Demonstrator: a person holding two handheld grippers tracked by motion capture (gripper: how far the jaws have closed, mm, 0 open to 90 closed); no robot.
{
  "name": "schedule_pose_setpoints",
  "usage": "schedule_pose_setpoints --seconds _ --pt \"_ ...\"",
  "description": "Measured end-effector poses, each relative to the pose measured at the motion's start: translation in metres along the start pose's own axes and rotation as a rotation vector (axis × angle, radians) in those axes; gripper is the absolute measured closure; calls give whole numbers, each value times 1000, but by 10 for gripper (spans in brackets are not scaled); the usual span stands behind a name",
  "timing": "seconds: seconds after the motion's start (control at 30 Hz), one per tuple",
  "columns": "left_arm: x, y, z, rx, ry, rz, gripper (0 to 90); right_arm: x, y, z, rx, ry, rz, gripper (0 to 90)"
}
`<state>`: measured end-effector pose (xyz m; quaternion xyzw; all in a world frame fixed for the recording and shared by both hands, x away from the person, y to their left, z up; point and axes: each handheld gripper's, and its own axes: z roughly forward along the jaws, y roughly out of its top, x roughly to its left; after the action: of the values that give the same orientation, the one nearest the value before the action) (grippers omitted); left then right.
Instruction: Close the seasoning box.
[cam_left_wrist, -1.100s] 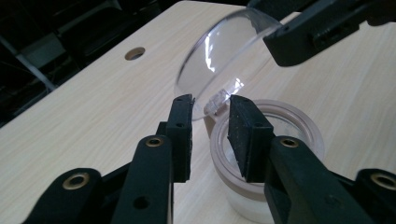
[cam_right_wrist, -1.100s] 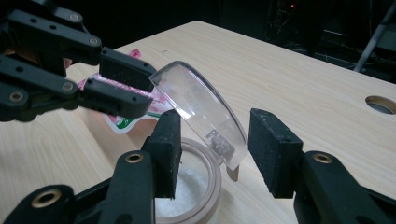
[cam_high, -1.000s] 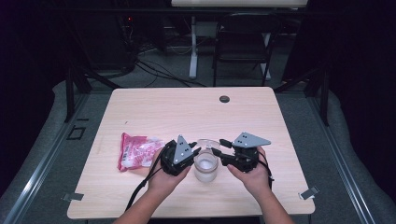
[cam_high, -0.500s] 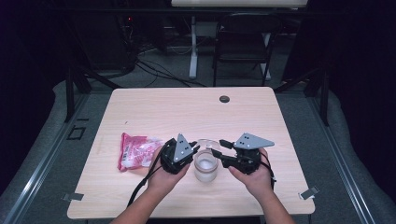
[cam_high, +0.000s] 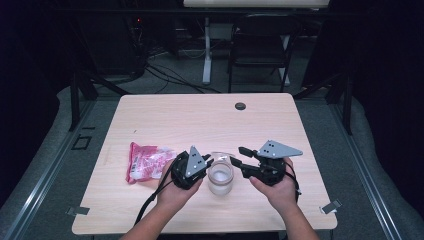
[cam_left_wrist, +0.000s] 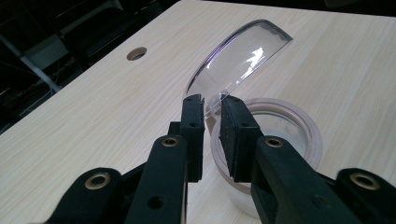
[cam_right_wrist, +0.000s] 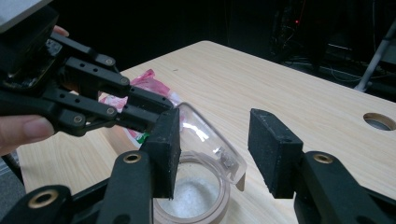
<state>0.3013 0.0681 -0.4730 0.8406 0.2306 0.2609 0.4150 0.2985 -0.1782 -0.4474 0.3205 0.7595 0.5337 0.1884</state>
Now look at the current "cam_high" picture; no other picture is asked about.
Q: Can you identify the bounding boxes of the glass jar with hinged lid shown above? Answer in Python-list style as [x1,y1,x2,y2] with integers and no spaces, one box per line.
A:
[207,151,236,197]

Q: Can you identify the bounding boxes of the black floor cables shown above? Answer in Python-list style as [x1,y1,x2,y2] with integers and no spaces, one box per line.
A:
[144,62,223,95]

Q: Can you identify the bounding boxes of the right hand-held gripper black cable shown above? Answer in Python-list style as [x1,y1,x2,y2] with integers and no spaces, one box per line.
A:
[284,161,302,202]

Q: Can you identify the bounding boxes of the grey tape piece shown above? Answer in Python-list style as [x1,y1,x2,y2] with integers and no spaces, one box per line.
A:
[65,206,91,217]
[320,198,343,215]

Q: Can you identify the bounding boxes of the pink and white plastic bag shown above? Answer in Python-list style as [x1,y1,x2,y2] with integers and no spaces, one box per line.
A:
[125,141,178,185]

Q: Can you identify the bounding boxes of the white desk leg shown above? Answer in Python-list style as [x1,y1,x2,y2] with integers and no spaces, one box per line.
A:
[201,17,214,86]
[280,34,292,87]

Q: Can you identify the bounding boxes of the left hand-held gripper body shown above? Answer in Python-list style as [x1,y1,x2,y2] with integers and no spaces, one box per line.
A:
[170,145,209,191]

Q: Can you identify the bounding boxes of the black folding chair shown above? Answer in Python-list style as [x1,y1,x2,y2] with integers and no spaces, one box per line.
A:
[227,13,303,94]

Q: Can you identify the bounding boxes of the person's right hand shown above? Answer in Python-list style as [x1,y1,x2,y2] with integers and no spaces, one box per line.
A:
[248,157,300,215]

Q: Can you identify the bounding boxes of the person's left hand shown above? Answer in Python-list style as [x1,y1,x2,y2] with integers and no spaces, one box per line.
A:
[156,159,205,212]

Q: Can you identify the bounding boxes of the black metal stand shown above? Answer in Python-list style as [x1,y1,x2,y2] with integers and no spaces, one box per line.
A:
[292,70,355,136]
[67,70,132,132]

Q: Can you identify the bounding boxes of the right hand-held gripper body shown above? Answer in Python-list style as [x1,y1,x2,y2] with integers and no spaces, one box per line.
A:
[240,139,304,187]

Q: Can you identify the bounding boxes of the metal floor rail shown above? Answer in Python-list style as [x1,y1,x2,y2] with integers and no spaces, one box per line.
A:
[0,99,98,240]
[328,99,405,240]

